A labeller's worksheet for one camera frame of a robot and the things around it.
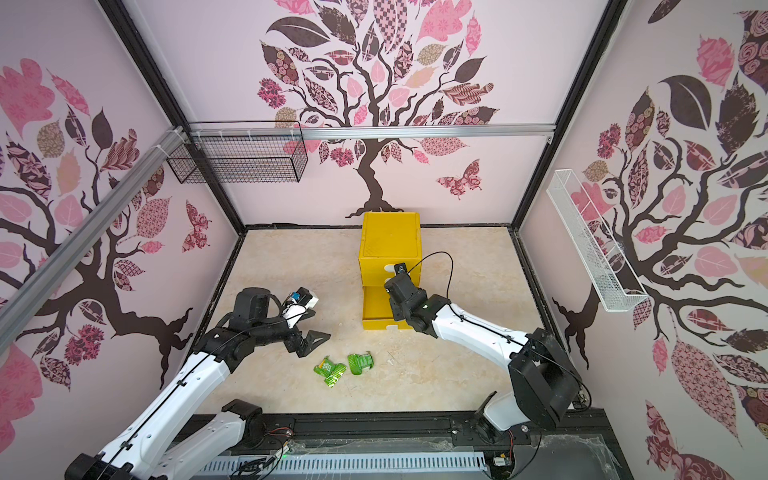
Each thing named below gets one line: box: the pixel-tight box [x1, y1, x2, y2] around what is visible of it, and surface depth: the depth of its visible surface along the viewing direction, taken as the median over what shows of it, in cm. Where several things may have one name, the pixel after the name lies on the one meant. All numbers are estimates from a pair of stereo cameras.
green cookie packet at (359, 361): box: [347, 351, 374, 375], surface depth 86 cm
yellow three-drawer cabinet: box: [358, 212, 422, 330], surface depth 89 cm
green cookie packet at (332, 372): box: [313, 356, 347, 388], surface depth 85 cm
